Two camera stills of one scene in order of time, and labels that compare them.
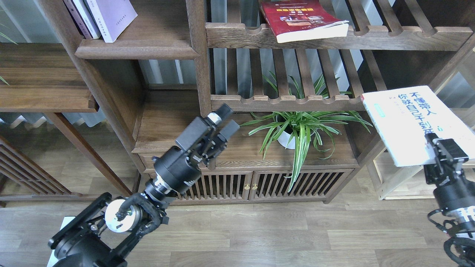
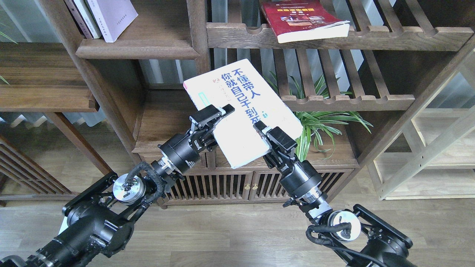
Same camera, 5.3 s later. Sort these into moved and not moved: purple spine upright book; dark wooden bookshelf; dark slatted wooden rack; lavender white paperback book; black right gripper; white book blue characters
Moved: black right gripper; white book blue characters
Not moved: dark wooden bookshelf; dark slatted wooden rack; purple spine upright book; lavender white paperback book
